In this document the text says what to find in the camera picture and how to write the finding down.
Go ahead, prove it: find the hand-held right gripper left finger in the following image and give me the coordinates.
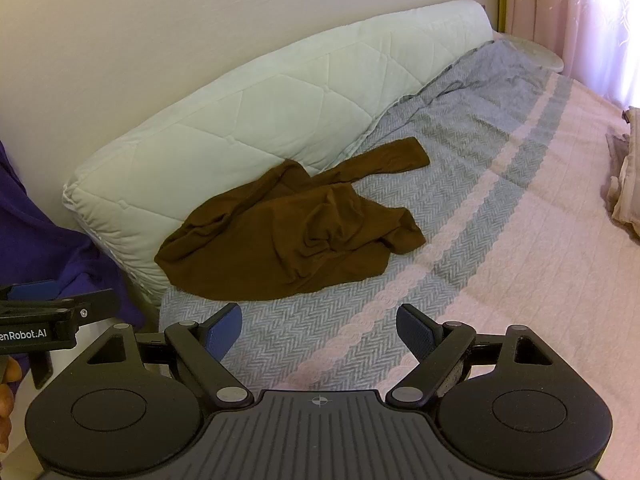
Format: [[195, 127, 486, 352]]
[[82, 302, 256, 408]]

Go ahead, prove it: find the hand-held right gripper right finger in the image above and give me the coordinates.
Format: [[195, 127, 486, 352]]
[[385, 304, 556, 408]]

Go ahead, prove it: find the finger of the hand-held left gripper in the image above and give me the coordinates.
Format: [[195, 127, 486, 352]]
[[0, 288, 122, 333], [0, 281, 60, 303]]

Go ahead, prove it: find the brown garment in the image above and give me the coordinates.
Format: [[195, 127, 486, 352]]
[[154, 136, 432, 302]]

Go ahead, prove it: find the person's left hand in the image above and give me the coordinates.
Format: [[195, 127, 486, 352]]
[[0, 359, 23, 456]]

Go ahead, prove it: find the person's purple clothing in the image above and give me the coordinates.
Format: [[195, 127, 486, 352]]
[[0, 140, 147, 396]]

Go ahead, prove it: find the grey and pink bedspread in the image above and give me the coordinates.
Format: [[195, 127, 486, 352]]
[[157, 40, 640, 480]]

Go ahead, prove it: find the white quilted pillow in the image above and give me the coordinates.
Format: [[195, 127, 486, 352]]
[[62, 0, 493, 306]]

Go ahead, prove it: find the beige pillow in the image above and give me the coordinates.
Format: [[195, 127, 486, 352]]
[[602, 105, 640, 241]]

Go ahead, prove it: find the white round cushion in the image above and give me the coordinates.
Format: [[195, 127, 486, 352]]
[[492, 30, 566, 75]]

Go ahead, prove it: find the pink curtain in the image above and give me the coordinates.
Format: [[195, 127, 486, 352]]
[[505, 0, 640, 108]]

